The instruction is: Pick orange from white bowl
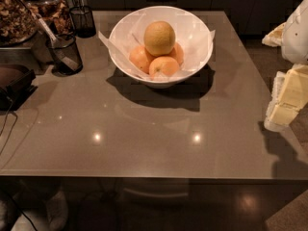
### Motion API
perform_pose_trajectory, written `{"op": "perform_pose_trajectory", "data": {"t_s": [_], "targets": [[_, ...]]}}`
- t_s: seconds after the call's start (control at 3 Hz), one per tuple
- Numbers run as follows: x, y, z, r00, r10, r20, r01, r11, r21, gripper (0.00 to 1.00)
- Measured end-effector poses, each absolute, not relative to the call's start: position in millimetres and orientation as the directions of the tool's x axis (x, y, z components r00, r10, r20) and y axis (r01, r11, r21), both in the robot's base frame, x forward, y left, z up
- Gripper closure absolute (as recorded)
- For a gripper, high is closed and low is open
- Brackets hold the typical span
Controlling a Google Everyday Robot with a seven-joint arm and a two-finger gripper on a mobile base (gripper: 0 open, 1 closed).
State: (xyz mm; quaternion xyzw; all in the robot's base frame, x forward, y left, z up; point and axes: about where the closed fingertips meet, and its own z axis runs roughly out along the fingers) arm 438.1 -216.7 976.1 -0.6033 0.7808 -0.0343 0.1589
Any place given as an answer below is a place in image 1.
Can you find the glass jar of snacks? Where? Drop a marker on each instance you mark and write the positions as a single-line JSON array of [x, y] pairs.
[[56, 12]]

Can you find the left orange in bowl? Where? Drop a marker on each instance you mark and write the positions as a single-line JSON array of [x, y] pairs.
[[141, 59]]

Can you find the white bowl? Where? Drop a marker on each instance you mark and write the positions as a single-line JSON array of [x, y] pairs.
[[199, 36]]

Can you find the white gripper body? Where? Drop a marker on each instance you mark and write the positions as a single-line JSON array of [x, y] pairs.
[[296, 36]]

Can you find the black mesh cup front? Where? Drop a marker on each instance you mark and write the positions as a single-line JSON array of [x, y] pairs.
[[61, 69]]

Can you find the front orange in bowl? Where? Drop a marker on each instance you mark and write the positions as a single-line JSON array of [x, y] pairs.
[[163, 65]]

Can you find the large yellow-orange top orange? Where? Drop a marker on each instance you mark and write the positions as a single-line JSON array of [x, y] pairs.
[[159, 38]]

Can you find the white paper liner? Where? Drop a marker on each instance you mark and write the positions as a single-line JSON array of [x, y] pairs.
[[192, 48]]

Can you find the black mesh cup back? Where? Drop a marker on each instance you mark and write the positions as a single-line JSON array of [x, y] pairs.
[[83, 22]]

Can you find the tray of nuts left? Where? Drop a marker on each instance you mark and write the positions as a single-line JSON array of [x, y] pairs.
[[16, 23]]

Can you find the right back orange in bowl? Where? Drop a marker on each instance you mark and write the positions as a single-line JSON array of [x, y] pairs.
[[177, 53]]

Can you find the orange in bowl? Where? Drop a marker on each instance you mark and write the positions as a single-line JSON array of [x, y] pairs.
[[163, 65], [141, 59], [177, 53]]

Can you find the black mesh cup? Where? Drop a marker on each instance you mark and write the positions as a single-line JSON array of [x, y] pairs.
[[83, 22], [61, 69]]

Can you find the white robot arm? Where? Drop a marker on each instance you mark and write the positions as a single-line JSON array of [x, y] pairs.
[[292, 37]]

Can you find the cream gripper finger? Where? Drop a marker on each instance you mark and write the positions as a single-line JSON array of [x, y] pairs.
[[293, 96], [274, 121]]

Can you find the dark brown box device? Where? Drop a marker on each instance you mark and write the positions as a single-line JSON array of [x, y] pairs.
[[15, 85]]

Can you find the metal serving scoop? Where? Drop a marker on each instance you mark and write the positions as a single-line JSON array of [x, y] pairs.
[[51, 37]]

